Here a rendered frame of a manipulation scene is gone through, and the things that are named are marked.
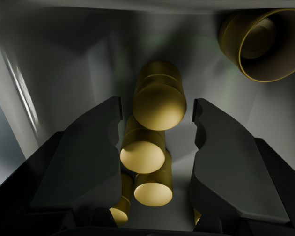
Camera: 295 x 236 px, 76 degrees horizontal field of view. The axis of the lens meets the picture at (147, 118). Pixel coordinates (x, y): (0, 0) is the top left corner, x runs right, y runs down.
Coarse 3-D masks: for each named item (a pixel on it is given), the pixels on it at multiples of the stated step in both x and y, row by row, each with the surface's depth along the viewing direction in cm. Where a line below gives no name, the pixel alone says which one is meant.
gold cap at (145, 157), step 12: (132, 120) 16; (132, 132) 14; (144, 132) 14; (156, 132) 14; (132, 144) 13; (144, 144) 13; (156, 144) 13; (120, 156) 14; (132, 156) 14; (144, 156) 14; (156, 156) 14; (132, 168) 14; (144, 168) 14; (156, 168) 14
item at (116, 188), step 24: (96, 120) 10; (72, 144) 8; (96, 144) 8; (48, 168) 7; (72, 168) 7; (96, 168) 7; (48, 192) 6; (72, 192) 6; (96, 192) 6; (120, 192) 7
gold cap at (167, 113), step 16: (160, 64) 13; (144, 80) 12; (160, 80) 11; (176, 80) 12; (144, 96) 11; (160, 96) 11; (176, 96) 11; (144, 112) 12; (160, 112) 12; (176, 112) 12; (160, 128) 12
